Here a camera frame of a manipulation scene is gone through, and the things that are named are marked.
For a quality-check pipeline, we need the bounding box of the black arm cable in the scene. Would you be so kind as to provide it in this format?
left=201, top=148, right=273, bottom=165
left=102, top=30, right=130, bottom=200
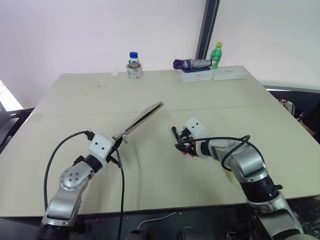
left=192, top=134, right=252, bottom=171
left=43, top=129, right=94, bottom=213

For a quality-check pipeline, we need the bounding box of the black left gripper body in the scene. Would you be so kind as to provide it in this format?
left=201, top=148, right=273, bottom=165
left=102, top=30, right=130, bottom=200
left=107, top=140, right=121, bottom=168

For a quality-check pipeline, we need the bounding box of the blue capped clear bottle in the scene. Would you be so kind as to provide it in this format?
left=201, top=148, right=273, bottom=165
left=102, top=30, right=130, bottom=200
left=128, top=51, right=140, bottom=69

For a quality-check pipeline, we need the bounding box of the white tape roll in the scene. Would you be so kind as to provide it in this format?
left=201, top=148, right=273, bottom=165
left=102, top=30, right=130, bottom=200
left=125, top=62, right=144, bottom=81

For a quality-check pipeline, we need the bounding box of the green bottle with yellow cap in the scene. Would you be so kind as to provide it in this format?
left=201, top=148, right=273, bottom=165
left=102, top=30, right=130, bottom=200
left=209, top=41, right=224, bottom=70

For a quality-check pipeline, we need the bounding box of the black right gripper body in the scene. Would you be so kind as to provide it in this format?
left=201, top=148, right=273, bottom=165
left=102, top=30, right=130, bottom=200
left=178, top=127, right=199, bottom=158

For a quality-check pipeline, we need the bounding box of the dark upright post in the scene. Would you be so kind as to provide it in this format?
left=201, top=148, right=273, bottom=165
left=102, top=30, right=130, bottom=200
left=194, top=0, right=221, bottom=61

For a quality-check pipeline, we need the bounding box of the black hanging cable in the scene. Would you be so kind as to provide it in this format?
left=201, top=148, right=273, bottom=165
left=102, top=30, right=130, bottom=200
left=115, top=147, right=126, bottom=240

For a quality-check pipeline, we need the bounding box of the dark furniture by window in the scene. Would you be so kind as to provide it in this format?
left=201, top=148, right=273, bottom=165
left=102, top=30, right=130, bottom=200
left=0, top=99, right=36, bottom=154

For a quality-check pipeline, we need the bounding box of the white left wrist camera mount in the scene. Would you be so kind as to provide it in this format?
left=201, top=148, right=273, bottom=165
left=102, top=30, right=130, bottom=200
left=88, top=133, right=116, bottom=168

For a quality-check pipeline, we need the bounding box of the beige grid pouch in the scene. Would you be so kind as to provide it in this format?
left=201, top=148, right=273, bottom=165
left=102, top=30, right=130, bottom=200
left=111, top=100, right=165, bottom=140

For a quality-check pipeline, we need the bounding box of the white and blue box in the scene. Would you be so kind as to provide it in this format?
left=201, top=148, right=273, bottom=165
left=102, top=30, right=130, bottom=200
left=178, top=66, right=216, bottom=84

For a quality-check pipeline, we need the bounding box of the plain white box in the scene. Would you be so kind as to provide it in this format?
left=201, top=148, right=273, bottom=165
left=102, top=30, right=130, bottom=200
left=212, top=65, right=247, bottom=82

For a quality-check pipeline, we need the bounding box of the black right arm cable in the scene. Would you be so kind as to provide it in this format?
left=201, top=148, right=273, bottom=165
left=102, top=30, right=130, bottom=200
left=192, top=134, right=252, bottom=171

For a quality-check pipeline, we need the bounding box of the thin white cable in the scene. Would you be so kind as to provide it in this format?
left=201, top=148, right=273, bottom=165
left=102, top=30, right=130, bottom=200
left=136, top=211, right=178, bottom=228

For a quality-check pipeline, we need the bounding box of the dark rounded shape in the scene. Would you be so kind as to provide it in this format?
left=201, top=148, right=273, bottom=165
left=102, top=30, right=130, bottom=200
left=175, top=225, right=201, bottom=240
left=124, top=228, right=151, bottom=240

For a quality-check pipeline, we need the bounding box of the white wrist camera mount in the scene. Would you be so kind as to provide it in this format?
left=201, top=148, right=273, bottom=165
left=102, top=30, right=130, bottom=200
left=88, top=133, right=116, bottom=168
left=183, top=117, right=209, bottom=140

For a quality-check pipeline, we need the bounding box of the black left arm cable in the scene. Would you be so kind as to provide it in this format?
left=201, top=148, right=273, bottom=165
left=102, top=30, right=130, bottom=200
left=43, top=129, right=94, bottom=213

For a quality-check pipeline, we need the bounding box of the dark chair beside table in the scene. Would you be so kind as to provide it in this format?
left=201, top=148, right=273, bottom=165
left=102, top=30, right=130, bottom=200
left=267, top=89, right=320, bottom=145

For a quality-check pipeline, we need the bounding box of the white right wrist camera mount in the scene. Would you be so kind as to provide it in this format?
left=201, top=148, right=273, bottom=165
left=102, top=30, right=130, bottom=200
left=183, top=117, right=209, bottom=140

